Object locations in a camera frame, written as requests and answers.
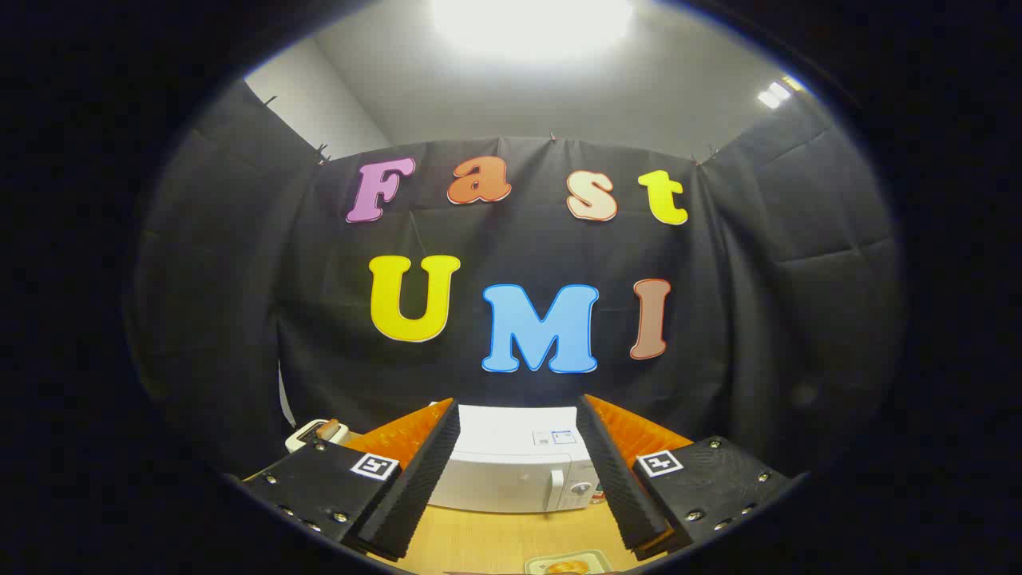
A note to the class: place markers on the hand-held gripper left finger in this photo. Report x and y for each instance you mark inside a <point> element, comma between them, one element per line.
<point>415,479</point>

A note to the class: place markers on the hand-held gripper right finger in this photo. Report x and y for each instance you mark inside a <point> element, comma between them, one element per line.
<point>615,479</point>

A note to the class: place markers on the white microwave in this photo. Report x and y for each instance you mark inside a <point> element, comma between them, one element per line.
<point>511,471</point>

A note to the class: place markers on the round golden bun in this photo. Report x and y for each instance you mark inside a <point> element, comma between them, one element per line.
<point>565,569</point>

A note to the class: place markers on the cream tray with cherry print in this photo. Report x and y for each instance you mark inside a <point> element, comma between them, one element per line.
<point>535,565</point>

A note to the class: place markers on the toasted bread slice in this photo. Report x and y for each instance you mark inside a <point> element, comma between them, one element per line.
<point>327,429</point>

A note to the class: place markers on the white toaster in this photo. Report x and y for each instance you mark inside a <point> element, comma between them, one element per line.
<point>302,436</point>

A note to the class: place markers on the black backdrop cloth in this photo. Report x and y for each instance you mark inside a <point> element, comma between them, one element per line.
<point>319,319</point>

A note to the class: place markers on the small ceiling light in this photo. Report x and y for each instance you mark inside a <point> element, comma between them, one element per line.
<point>773,93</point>

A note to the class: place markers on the large ceiling light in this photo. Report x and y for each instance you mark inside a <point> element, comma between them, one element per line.
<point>531,24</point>

